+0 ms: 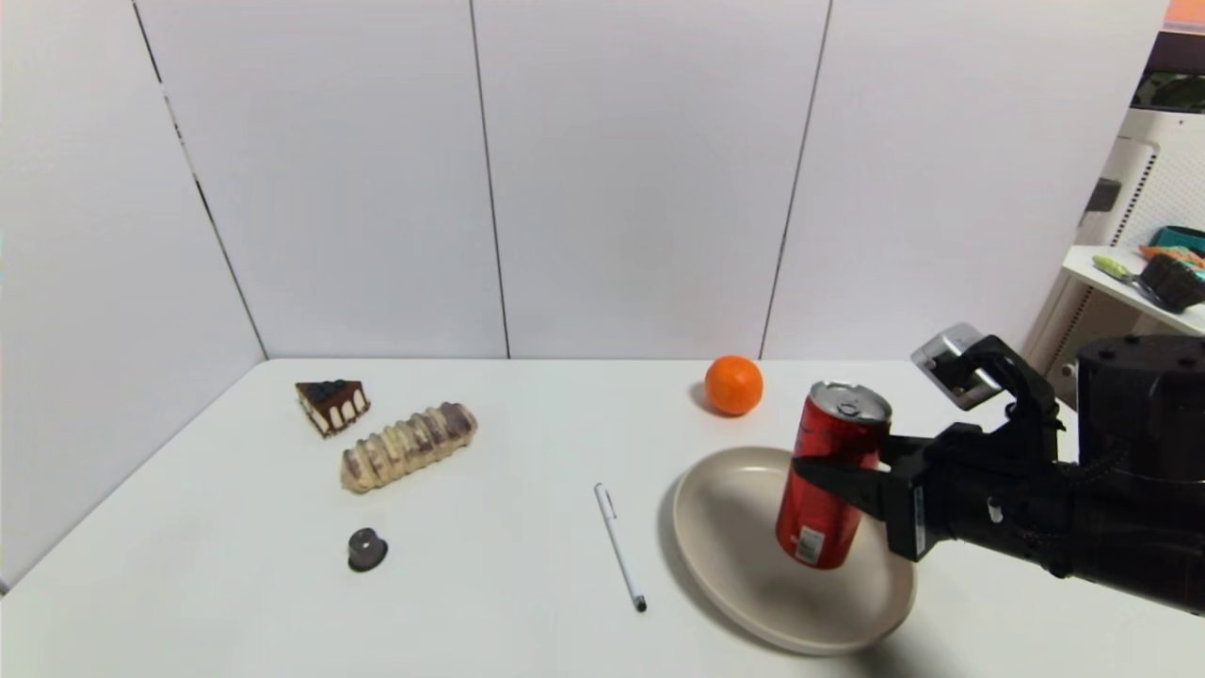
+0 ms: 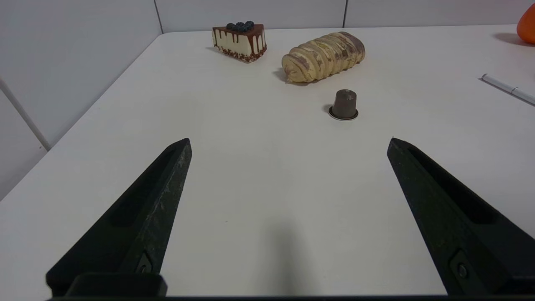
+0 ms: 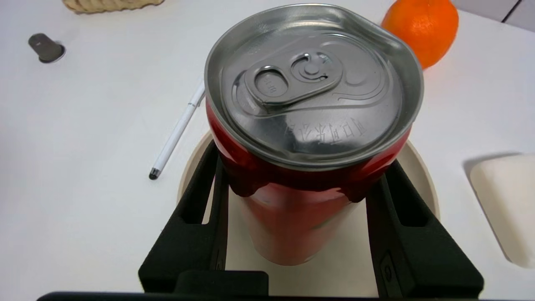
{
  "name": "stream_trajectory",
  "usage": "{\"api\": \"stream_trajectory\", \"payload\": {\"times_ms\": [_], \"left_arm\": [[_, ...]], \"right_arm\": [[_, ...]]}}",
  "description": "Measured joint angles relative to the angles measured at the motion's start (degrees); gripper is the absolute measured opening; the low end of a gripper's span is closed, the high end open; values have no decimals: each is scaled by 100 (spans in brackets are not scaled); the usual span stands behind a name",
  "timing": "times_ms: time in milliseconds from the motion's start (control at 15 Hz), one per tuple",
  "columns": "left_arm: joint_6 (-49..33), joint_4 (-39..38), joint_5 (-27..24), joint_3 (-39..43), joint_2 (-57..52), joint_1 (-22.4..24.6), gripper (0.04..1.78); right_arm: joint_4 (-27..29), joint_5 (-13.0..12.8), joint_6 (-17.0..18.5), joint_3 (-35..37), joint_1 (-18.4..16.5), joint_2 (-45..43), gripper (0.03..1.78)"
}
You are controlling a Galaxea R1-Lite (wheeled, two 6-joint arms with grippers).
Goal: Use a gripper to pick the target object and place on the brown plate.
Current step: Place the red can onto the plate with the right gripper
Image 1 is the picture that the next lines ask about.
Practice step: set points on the red soda can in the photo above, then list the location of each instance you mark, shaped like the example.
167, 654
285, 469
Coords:
833, 428

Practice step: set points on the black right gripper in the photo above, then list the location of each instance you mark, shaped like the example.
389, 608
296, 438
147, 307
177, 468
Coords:
915, 508

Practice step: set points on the orange toy item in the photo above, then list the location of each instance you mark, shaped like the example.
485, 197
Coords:
1167, 253

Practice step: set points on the striped bread loaf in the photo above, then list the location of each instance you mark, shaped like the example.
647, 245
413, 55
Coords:
409, 446

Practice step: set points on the small black cap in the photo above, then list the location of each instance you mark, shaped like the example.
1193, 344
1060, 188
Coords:
366, 549

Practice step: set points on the brown round plate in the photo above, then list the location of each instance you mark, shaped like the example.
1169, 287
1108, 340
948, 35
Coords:
725, 527

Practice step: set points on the orange fruit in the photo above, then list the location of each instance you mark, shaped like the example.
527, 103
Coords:
733, 385

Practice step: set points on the black basket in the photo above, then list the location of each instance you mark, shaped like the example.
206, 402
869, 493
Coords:
1170, 282

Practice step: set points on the white pen with black tip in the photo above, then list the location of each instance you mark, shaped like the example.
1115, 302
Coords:
617, 541

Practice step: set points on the white pegboard stand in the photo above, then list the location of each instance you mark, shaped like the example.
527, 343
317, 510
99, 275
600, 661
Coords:
1163, 179

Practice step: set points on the chocolate cake slice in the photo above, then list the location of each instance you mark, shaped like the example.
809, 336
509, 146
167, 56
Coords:
333, 405

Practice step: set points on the dark grey box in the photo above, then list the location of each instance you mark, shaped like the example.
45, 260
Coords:
1101, 195

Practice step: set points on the teal container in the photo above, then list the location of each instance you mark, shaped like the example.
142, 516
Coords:
1179, 237

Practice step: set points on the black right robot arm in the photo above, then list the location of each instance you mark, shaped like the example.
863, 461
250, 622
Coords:
1144, 527

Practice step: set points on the black camera bracket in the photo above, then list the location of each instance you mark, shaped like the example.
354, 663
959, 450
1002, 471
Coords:
1031, 395

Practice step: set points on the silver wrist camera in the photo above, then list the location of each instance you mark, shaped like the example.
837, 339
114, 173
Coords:
944, 363

